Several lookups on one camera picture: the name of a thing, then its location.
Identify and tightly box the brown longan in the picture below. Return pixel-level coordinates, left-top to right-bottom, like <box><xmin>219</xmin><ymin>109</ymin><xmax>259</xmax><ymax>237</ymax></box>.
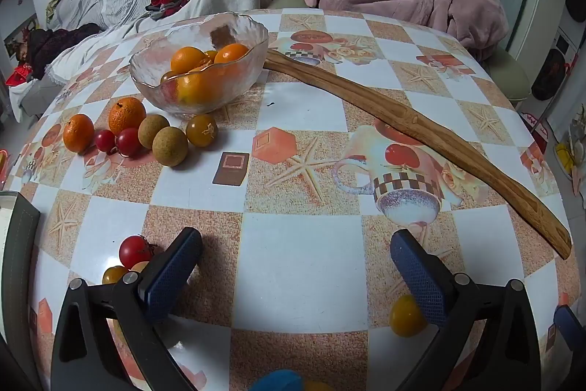
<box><xmin>138</xmin><ymin>114</ymin><xmax>171</xmax><ymax>149</ymax></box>
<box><xmin>152</xmin><ymin>126</ymin><xmax>189</xmax><ymax>167</ymax></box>

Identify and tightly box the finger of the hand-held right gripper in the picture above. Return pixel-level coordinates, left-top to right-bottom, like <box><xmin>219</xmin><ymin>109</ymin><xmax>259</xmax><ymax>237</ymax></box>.
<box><xmin>553</xmin><ymin>305</ymin><xmax>586</xmax><ymax>357</ymax></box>

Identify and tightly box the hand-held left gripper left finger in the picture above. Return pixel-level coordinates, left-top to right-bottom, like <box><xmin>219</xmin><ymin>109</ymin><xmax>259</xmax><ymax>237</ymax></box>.
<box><xmin>50</xmin><ymin>227</ymin><xmax>203</xmax><ymax>391</ymax></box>

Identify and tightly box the red tomato with stem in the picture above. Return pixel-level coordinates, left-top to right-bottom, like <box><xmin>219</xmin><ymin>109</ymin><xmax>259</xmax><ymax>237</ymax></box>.
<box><xmin>119</xmin><ymin>235</ymin><xmax>154</xmax><ymax>269</ymax></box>

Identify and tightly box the wall picture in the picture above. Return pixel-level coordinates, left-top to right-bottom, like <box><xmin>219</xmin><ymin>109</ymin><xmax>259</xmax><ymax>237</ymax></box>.
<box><xmin>4</xmin><ymin>13</ymin><xmax>40</xmax><ymax>53</ymax></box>

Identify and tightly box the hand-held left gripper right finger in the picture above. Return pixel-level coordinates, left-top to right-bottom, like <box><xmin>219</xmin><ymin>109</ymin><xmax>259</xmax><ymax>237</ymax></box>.
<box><xmin>390</xmin><ymin>228</ymin><xmax>543</xmax><ymax>391</ymax></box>

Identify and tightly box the yellow-brown cherry tomato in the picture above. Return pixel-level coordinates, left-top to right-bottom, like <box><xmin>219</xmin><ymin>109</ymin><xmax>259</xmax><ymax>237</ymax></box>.
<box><xmin>185</xmin><ymin>113</ymin><xmax>219</xmax><ymax>147</ymax></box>

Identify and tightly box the blue soft object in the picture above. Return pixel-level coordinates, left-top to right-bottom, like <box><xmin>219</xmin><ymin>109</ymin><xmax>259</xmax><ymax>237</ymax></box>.
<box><xmin>247</xmin><ymin>369</ymin><xmax>305</xmax><ymax>391</ymax></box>

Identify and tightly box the red cherry tomato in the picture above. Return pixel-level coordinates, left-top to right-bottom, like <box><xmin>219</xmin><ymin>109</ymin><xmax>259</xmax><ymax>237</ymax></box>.
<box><xmin>115</xmin><ymin>128</ymin><xmax>144</xmax><ymax>157</ymax></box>
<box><xmin>94</xmin><ymin>129</ymin><xmax>116</xmax><ymax>154</ymax></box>

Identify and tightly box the clear glass bowl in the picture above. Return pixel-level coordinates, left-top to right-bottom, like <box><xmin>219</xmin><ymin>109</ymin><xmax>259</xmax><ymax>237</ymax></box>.
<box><xmin>129</xmin><ymin>12</ymin><xmax>269</xmax><ymax>115</ymax></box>

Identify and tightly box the checkered printed tablecloth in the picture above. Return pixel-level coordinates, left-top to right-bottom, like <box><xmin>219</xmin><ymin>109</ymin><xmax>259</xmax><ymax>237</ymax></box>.
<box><xmin>9</xmin><ymin>8</ymin><xmax>573</xmax><ymax>391</ymax></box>

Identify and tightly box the long wooden stick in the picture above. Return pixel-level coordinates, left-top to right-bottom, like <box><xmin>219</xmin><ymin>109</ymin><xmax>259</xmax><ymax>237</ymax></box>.
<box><xmin>263</xmin><ymin>49</ymin><xmax>573</xmax><ymax>260</ymax></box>

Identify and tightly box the dark maroon clothing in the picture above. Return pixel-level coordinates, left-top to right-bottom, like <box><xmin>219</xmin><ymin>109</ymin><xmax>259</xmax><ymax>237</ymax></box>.
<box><xmin>18</xmin><ymin>23</ymin><xmax>101</xmax><ymax>71</ymax></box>

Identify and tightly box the orange with stem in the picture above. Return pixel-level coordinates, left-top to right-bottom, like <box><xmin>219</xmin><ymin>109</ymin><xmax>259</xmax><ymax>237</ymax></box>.
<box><xmin>108</xmin><ymin>97</ymin><xmax>147</xmax><ymax>136</ymax></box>

